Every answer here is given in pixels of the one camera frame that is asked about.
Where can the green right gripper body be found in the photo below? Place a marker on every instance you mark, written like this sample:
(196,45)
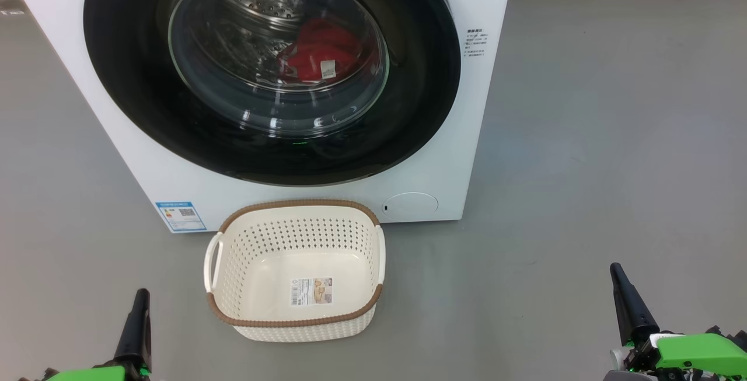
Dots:
(700,352)

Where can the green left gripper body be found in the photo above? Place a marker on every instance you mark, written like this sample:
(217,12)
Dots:
(87,375)

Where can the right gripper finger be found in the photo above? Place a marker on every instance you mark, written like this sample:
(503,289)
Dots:
(633,317)

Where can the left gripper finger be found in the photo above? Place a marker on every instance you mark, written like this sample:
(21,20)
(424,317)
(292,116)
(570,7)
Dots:
(137,340)

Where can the black washing machine door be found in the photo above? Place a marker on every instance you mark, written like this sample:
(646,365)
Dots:
(134,95)

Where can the red jersey with team lettering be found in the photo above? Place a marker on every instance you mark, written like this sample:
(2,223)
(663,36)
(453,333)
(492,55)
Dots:
(332,39)

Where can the white front-load washing machine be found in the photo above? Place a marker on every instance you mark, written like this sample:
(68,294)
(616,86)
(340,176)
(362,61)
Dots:
(478,136)

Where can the washing machine drum opening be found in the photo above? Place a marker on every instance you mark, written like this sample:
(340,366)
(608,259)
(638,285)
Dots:
(251,2)

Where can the blue energy label sticker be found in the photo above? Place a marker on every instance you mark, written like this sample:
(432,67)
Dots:
(181,216)

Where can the cream laundry basket brown rim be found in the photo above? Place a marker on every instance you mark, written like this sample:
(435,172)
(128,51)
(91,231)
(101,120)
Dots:
(303,325)

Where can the paper product label in basket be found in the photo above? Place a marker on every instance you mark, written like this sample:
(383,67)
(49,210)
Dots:
(311,292)

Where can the round white filter cover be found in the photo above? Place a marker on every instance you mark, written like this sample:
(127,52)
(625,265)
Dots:
(409,206)

